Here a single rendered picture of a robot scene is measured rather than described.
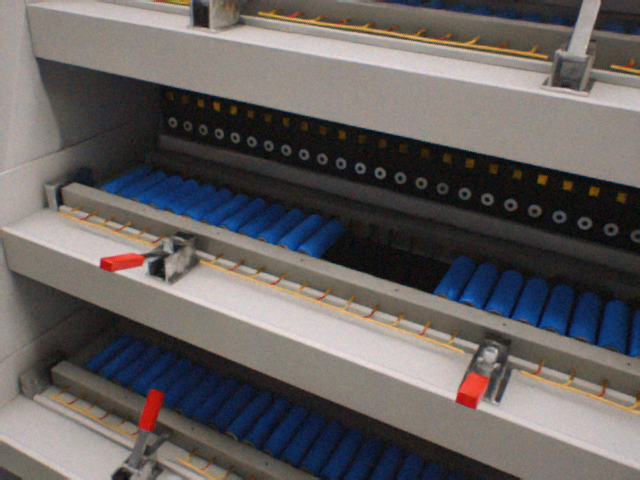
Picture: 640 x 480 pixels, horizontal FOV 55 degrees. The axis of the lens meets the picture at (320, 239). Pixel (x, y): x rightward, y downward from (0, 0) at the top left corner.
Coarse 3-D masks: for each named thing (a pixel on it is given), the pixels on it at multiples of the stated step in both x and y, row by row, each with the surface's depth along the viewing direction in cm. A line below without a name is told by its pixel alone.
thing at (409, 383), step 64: (128, 128) 68; (0, 192) 56; (384, 192) 59; (64, 256) 54; (576, 256) 53; (192, 320) 50; (256, 320) 47; (320, 320) 47; (320, 384) 46; (384, 384) 43; (448, 384) 42; (512, 384) 42; (448, 448) 43; (512, 448) 40; (576, 448) 38
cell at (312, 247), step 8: (328, 224) 57; (336, 224) 57; (320, 232) 55; (328, 232) 55; (336, 232) 56; (312, 240) 54; (320, 240) 54; (328, 240) 55; (336, 240) 56; (304, 248) 53; (312, 248) 53; (320, 248) 54; (328, 248) 55; (312, 256) 52; (320, 256) 54
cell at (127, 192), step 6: (150, 174) 64; (156, 174) 64; (162, 174) 65; (138, 180) 63; (144, 180) 63; (150, 180) 63; (156, 180) 64; (162, 180) 64; (126, 186) 61; (132, 186) 61; (138, 186) 62; (144, 186) 62; (150, 186) 63; (114, 192) 61; (120, 192) 60; (126, 192) 60; (132, 192) 61; (138, 192) 62; (126, 198) 60
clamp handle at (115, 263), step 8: (168, 248) 50; (112, 256) 46; (120, 256) 46; (128, 256) 47; (136, 256) 47; (144, 256) 48; (152, 256) 49; (160, 256) 49; (168, 256) 50; (104, 264) 45; (112, 264) 44; (120, 264) 45; (128, 264) 46; (136, 264) 47
